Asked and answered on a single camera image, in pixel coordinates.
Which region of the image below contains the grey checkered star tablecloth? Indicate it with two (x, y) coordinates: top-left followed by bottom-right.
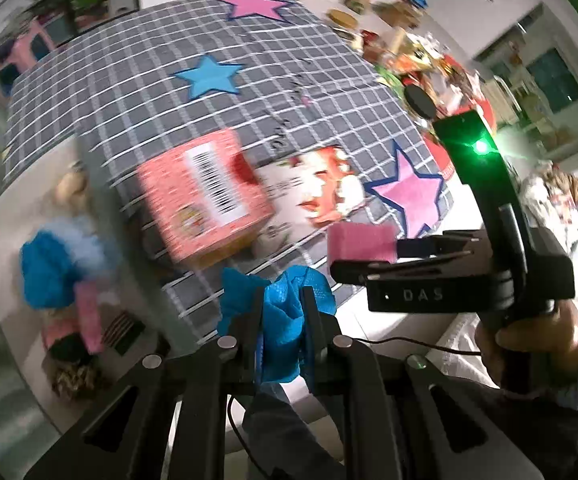
(0, 0), (455, 346)

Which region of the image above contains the dark striped knitted hat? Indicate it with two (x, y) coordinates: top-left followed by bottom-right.
(102, 311), (146, 356)

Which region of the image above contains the pink and black sock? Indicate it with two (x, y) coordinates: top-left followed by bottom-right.
(42, 318), (89, 363)

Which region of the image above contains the white floral tissue box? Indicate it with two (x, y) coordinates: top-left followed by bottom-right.
(253, 145), (365, 258)

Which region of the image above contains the pink sponge with holes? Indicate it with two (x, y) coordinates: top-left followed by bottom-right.
(74, 281), (104, 354)

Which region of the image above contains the beige knitted hat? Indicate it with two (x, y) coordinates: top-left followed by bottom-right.
(54, 170), (88, 214)

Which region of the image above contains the yellow lid jar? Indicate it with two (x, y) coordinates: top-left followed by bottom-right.
(327, 9), (358, 30)

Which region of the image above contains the light blue fluffy cloth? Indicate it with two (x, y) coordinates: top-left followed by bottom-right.
(48, 216), (114, 280)

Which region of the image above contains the pink sponge block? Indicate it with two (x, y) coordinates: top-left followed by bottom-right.
(327, 221), (400, 268)

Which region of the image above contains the leopard print scrunchie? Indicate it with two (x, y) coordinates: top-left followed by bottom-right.
(51, 362), (97, 401)

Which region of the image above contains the blue mesh cloth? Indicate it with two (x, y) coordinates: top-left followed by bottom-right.
(20, 231), (83, 310)
(217, 266), (336, 384)

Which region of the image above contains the pink patterned tissue box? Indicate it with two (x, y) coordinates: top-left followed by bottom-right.
(137, 129), (275, 269)

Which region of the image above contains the person's right hand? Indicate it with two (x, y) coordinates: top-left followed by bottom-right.
(474, 300), (578, 393)

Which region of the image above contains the white open storage box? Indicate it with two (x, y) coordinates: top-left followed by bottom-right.
(0, 136), (176, 434)

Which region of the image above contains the black round lid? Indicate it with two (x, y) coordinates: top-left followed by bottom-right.
(404, 84), (438, 120)

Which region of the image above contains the pink plastic stool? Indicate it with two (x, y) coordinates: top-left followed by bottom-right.
(0, 18), (56, 103)

